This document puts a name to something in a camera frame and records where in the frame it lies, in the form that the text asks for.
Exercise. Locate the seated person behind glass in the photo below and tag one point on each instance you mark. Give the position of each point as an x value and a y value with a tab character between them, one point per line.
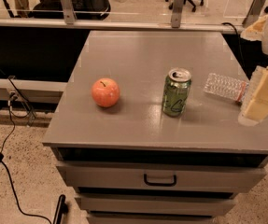
53	9

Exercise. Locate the wall power outlet with plugs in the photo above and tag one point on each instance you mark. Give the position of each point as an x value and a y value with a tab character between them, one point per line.
15	95

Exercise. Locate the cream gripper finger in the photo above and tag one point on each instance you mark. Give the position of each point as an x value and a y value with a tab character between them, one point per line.
254	31
254	108

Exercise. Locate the metal glass rail bracket right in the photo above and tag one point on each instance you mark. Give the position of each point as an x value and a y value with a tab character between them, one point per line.
253	13

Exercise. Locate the grey drawer cabinet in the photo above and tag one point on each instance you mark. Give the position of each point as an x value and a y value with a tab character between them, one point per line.
103	152

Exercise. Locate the clear plastic water bottle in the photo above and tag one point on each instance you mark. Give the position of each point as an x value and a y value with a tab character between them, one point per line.
226	87

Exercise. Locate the metal glass rail bracket middle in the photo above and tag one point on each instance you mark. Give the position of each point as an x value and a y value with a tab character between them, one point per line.
176	13

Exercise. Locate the metal glass rail bracket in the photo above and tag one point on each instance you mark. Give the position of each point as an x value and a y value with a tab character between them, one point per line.
176	13
68	11
253	13

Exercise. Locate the black post on floor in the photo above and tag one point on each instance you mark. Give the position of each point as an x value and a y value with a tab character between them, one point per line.
61	209

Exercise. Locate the black top drawer handle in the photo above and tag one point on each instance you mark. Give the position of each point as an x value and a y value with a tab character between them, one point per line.
155	181

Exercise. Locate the red apple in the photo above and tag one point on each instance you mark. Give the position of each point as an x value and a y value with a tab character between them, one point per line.
105	92

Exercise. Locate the metal glass rail bracket left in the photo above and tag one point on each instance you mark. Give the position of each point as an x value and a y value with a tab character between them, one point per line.
68	11

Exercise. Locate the green soda can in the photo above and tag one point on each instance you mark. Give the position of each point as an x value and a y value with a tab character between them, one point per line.
176	91

